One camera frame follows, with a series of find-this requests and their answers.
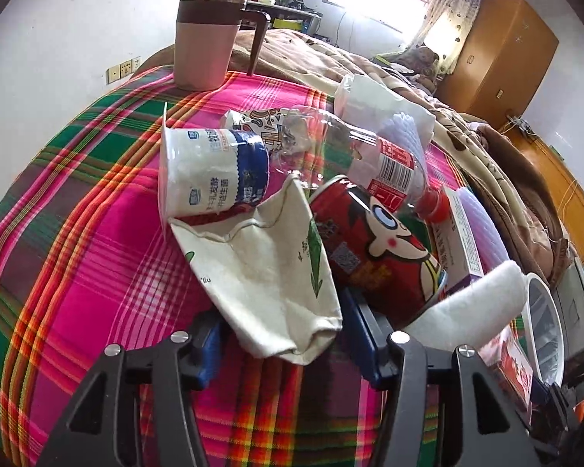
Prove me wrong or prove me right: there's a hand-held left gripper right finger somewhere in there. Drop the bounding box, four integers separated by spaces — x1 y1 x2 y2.
341 287 541 467

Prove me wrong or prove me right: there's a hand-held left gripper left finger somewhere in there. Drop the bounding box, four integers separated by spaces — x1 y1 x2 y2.
36 309 225 467

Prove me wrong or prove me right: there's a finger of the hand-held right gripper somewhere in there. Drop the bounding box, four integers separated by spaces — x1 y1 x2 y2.
530 380 577 441

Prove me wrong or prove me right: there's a red cartoon drink can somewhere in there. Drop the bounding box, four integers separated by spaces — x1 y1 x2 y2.
308 174 449 329

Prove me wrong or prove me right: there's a white paper cup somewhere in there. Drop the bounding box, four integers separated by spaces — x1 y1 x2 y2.
168 175 344 365

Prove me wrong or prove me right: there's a white trash bin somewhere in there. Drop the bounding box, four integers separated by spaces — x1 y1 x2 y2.
521 272 565 385

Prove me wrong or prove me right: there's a white and purple medicine box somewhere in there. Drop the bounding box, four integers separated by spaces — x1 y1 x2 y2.
428 186 485 280

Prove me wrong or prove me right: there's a clear plastic bottle red label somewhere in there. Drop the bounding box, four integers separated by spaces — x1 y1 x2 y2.
267 106 451 225

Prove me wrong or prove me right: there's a red snack packet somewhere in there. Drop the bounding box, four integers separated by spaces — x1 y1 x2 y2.
477 326 533 409

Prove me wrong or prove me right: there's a grey cabinet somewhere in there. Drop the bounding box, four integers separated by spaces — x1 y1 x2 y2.
552 255 584 361

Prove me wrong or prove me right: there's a white rolled cloth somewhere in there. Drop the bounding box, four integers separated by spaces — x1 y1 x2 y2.
409 260 529 351

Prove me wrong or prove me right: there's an embossed white paper napkin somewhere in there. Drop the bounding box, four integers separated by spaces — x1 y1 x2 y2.
460 187 511 273

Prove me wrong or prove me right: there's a white and blue yogurt cup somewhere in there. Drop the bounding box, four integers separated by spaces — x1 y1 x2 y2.
158 104 271 227

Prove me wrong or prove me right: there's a brown patterned blanket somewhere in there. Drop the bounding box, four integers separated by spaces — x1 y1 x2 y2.
136 29 572 283

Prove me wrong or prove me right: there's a wooden headboard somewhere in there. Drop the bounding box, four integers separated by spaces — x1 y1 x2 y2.
511 133 584 263

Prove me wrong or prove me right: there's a crumpled printed paper cup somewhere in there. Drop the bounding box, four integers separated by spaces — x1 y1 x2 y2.
223 107 293 156

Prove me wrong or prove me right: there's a white tissue paper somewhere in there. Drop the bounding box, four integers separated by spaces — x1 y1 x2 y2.
333 74 436 156

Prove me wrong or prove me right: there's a brown teddy bear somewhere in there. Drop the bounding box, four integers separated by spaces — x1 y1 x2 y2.
404 45 441 93

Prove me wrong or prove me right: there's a pink mug with brown lid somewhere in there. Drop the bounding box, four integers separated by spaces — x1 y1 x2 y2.
174 0 273 92

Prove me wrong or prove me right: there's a wooden wardrobe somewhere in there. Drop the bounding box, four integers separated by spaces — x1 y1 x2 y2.
435 0 560 118

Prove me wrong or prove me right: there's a cluttered shelf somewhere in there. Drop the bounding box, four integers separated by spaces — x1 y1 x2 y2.
241 0 322 35

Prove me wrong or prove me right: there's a patterned curtain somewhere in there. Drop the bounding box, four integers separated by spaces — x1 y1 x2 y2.
409 0 485 76

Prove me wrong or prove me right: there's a wall socket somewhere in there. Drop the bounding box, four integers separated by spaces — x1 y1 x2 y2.
106 56 142 84

